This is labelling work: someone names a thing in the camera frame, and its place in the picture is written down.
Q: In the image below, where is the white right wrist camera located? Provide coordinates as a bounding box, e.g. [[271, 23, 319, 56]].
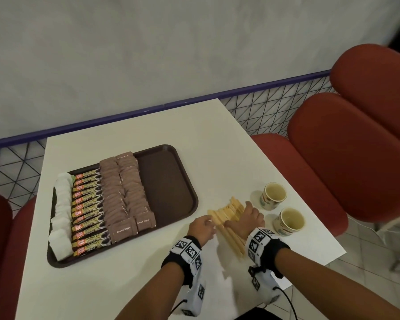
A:
[[248, 266, 282, 305]]

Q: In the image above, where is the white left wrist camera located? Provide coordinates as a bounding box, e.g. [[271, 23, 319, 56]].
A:
[[180, 266, 207, 317]]

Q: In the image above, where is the person's left forearm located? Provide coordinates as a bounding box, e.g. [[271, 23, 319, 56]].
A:
[[115, 263, 184, 320]]

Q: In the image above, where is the patterned paper cup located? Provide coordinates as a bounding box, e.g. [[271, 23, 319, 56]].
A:
[[260, 182, 288, 211], [272, 207, 306, 237]]

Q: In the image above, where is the right marker wristband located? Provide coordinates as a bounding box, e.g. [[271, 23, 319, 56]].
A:
[[245, 227, 291, 279]]

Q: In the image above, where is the person's right hand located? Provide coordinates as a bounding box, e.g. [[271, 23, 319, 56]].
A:
[[224, 200, 266, 240]]

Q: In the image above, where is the bundle of wooden stirrers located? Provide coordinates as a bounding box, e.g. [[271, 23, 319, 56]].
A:
[[207, 196, 249, 259]]

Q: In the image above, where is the red padded chair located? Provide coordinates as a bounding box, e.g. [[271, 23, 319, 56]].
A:
[[250, 44, 400, 237], [0, 188, 37, 320]]

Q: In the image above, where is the row of white tea bags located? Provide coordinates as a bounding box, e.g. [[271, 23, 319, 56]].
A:
[[49, 172, 76, 262]]

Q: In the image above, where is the person's black clothing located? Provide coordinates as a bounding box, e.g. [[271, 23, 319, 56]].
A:
[[235, 305, 289, 320]]

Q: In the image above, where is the brown plastic tray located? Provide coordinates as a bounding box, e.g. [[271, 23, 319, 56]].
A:
[[46, 144, 200, 269]]

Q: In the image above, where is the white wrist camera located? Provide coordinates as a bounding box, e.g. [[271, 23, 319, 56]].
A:
[[248, 266, 282, 305], [180, 266, 207, 317]]

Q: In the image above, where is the person's left hand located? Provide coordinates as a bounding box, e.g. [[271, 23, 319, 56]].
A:
[[186, 216, 218, 248]]

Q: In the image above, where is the purple wire fence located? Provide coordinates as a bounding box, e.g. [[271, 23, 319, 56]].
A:
[[0, 69, 337, 214]]

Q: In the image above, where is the row of gold coffee sachets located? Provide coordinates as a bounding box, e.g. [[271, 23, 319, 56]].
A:
[[70, 168, 111, 257]]

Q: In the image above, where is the person's right forearm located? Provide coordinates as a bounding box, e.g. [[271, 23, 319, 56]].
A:
[[275, 248, 400, 320]]

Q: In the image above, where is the black camera cable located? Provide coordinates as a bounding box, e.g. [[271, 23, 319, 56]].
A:
[[273, 286, 299, 320], [170, 298, 187, 320]]

